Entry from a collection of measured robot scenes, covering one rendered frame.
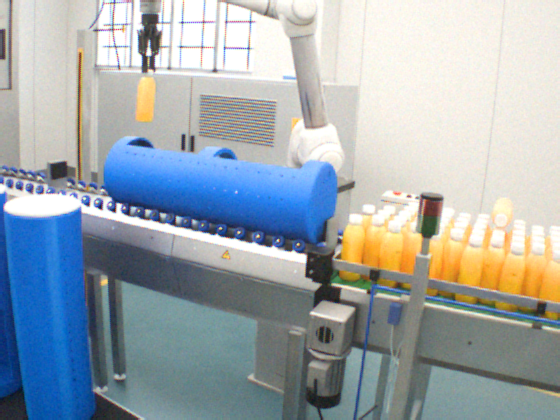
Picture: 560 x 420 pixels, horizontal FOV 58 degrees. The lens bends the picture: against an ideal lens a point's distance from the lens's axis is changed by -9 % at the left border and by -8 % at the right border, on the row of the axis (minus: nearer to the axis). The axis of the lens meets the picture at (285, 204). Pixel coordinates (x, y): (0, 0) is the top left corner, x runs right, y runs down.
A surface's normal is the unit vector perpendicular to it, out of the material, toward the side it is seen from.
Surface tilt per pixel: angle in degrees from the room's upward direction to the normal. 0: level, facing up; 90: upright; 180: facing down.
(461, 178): 90
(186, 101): 90
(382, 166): 90
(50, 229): 90
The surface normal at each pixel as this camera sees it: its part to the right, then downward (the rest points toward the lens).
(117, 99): -0.53, 0.18
